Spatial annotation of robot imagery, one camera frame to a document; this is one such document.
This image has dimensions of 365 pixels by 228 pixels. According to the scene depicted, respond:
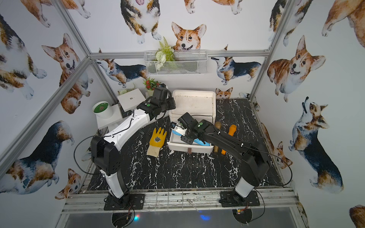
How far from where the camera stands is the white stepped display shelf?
0.90 m

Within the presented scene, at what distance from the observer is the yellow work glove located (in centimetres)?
92

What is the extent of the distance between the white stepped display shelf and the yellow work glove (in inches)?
9.3
